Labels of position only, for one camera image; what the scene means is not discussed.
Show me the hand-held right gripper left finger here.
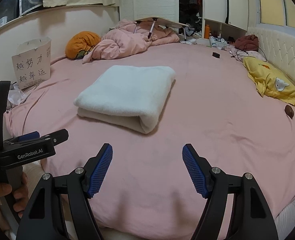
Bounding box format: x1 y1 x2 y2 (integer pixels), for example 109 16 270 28
16 143 113 240

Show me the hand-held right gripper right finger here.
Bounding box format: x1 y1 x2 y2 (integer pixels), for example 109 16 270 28
182 143 279 240

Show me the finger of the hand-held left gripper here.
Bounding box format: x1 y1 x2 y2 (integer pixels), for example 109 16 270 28
6 131 41 143
39 129 69 145

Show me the white knit cardigan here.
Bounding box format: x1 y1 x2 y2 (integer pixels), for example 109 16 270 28
74 65 176 135

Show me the person's left hand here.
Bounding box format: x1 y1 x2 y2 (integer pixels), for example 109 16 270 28
0 172 29 230

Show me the person's left leg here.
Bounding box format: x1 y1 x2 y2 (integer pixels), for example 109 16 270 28
22 161 46 183

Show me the person's leg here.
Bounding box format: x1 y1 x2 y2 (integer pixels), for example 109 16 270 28
22 161 46 183
274 195 295 240

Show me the crumpled white plastic bag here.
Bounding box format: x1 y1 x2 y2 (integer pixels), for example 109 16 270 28
7 83 31 106

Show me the pink bed sheet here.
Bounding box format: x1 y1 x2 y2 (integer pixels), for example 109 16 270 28
2 41 295 233

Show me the white paper bag with writing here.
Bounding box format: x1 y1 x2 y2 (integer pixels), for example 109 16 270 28
12 37 52 89

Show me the orange pillow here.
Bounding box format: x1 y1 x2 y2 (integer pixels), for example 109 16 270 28
65 31 102 60

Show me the person's right leg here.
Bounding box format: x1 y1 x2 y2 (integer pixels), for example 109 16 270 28
274 195 295 240

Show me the pink duvet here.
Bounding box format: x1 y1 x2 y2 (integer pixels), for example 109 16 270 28
82 19 180 64

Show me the yellow pillow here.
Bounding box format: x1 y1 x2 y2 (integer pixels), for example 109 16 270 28
242 56 295 112

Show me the cluster of toiletry bottles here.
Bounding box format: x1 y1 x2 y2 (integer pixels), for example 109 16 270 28
209 35 229 48

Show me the maroon cloth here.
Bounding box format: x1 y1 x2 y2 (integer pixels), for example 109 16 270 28
234 34 259 52

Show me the white padded headboard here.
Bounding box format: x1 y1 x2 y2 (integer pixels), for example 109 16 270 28
246 27 295 95

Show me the folding bed table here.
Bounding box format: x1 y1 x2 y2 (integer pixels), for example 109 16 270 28
134 17 190 42

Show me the white louvered door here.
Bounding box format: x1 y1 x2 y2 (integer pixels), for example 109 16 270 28
119 0 179 22

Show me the white wardrobe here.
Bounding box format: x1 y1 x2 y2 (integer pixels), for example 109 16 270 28
202 0 259 32

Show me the black cable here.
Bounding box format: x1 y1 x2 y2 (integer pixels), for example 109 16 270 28
231 45 266 59

